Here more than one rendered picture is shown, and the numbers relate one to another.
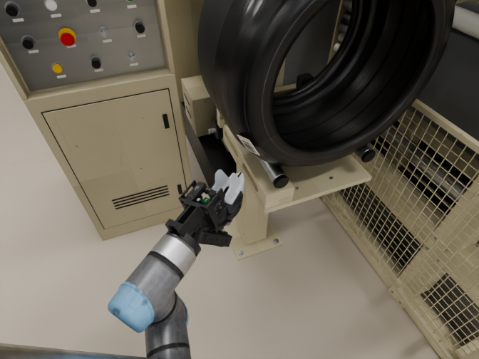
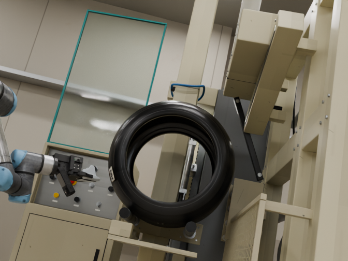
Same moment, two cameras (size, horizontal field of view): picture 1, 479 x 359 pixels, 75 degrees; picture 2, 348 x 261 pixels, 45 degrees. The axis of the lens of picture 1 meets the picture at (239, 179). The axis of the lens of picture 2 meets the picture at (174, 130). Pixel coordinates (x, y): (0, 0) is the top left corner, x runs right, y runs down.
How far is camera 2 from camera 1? 1.58 m
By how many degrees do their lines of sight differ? 67
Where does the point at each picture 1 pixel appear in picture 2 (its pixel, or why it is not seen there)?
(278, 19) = (135, 117)
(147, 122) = (83, 250)
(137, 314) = (19, 151)
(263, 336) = not seen: outside the picture
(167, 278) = (38, 156)
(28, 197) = not seen: outside the picture
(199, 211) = (68, 158)
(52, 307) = not seen: outside the picture
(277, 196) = (119, 225)
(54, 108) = (38, 214)
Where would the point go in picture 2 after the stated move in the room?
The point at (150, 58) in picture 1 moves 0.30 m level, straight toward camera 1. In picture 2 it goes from (109, 210) to (94, 202)
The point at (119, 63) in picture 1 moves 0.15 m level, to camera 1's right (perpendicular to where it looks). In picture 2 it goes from (89, 206) to (111, 209)
